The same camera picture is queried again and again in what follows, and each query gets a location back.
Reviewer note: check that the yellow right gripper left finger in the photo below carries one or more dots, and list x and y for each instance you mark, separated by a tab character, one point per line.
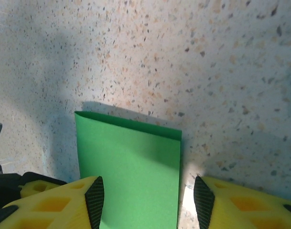
52	210

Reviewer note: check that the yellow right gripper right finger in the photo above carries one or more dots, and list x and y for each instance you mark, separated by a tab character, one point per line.
243	210

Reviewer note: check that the green paper sheet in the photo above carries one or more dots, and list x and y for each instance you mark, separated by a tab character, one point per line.
131	167

